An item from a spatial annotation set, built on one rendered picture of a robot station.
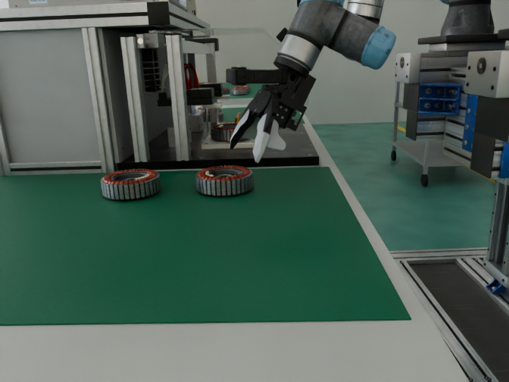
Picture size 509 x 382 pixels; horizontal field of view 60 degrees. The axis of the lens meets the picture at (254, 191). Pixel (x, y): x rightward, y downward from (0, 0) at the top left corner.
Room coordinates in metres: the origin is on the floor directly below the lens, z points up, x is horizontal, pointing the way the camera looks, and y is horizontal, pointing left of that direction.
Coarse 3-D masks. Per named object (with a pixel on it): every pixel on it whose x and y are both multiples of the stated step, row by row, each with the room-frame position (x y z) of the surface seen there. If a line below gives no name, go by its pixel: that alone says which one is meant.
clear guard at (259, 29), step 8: (152, 32) 1.09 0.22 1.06; (160, 32) 1.09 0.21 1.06; (168, 32) 1.09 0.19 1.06; (176, 32) 1.10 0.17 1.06; (184, 32) 1.12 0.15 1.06; (192, 32) 1.13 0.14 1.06; (200, 32) 1.14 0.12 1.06; (208, 32) 1.15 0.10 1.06; (216, 32) 1.17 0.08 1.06; (224, 32) 1.18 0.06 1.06; (232, 32) 1.20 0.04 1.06; (240, 32) 1.21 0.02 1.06; (248, 32) 1.23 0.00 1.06; (256, 32) 1.24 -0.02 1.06; (264, 32) 1.24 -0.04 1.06; (272, 40) 1.29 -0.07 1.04
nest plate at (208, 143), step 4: (208, 136) 1.25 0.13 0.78; (208, 140) 1.19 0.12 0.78; (212, 140) 1.19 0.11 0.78; (244, 140) 1.17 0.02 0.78; (248, 140) 1.17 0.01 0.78; (252, 140) 1.17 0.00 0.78; (204, 144) 1.14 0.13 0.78; (208, 144) 1.14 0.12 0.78; (212, 144) 1.13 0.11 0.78; (216, 144) 1.13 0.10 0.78; (220, 144) 1.13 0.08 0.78; (224, 144) 1.13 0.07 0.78; (228, 144) 1.13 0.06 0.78; (236, 144) 1.13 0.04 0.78; (240, 144) 1.13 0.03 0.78; (244, 144) 1.13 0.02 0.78; (248, 144) 1.13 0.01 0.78; (252, 144) 1.13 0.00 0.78; (204, 148) 1.13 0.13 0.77; (208, 148) 1.13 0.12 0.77; (212, 148) 1.13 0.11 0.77; (216, 148) 1.13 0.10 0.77; (220, 148) 1.13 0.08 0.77; (224, 148) 1.13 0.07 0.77; (228, 148) 1.13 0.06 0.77
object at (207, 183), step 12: (216, 168) 0.86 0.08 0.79; (228, 168) 0.86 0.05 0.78; (240, 168) 0.85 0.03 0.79; (204, 180) 0.78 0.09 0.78; (216, 180) 0.78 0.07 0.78; (228, 180) 0.77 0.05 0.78; (240, 180) 0.78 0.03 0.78; (252, 180) 0.81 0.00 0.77; (204, 192) 0.78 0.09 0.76; (216, 192) 0.78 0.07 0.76; (228, 192) 0.77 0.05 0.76; (240, 192) 0.78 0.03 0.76
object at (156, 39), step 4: (148, 36) 1.09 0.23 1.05; (152, 36) 1.09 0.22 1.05; (156, 36) 1.09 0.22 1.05; (160, 36) 1.11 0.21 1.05; (152, 40) 1.09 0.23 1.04; (156, 40) 1.09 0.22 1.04; (160, 40) 1.11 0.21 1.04; (152, 44) 1.09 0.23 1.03; (156, 44) 1.09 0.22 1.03; (160, 44) 1.10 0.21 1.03; (148, 48) 1.09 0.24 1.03; (152, 48) 1.09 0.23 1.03; (156, 48) 1.10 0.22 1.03; (160, 48) 1.12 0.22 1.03
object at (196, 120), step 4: (188, 116) 1.42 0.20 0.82; (192, 116) 1.42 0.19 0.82; (196, 116) 1.42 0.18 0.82; (200, 116) 1.44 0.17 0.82; (192, 120) 1.42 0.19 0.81; (196, 120) 1.42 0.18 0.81; (200, 120) 1.43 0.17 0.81; (192, 124) 1.42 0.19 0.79; (196, 124) 1.42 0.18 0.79; (200, 124) 1.43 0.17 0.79; (192, 128) 1.42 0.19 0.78; (196, 128) 1.42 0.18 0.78; (200, 128) 1.42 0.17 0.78; (192, 132) 1.42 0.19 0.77
